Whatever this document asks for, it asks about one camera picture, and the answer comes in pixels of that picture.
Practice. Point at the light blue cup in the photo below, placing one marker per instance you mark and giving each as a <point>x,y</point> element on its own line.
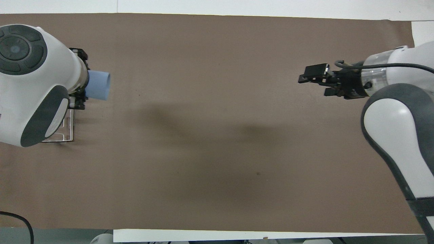
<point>99,84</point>

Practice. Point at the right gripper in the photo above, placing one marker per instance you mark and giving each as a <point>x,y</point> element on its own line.
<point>352,84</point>

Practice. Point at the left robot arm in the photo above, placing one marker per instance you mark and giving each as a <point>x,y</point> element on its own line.
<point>51,67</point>

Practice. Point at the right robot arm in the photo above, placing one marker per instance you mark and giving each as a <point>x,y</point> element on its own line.
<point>393,115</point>

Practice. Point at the clear acrylic cup holder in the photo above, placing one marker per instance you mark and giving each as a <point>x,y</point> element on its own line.
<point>70,130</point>

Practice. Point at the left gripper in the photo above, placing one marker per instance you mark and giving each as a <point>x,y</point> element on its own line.
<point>86,79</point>

